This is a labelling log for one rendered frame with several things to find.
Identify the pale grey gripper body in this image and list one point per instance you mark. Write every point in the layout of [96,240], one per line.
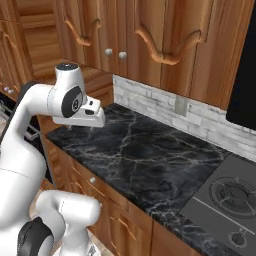
[94,120]

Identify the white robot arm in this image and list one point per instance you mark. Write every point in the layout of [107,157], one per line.
[20,166]

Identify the small wooden drawer front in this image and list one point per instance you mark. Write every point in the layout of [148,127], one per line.
[56,155]

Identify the round silver drawer knob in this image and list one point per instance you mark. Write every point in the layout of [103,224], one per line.
[92,180]

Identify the round silver cupboard knob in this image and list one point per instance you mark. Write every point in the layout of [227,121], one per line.
[122,55]
[108,52]

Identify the tall wooden cupboard run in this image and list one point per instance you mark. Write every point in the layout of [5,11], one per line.
[36,36]

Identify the wooden base cupboard door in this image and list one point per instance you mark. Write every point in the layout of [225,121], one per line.
[166,243]
[123,230]

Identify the grey gas hob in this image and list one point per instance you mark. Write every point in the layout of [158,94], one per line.
[213,213]

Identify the black extractor hood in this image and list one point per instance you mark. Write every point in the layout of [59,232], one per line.
[245,83]

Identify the black hob knob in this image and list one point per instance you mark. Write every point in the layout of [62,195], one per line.
[238,238]

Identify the grey wall socket plate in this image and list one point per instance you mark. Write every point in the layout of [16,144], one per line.
[181,105]

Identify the narrow wooden wall cupboard door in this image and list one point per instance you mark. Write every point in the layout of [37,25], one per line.
[90,20]

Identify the wide wooden wall cupboard door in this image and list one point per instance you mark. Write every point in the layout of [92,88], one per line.
[150,23]

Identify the plain wooden wall cupboard door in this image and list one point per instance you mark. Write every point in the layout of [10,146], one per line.
[220,50]

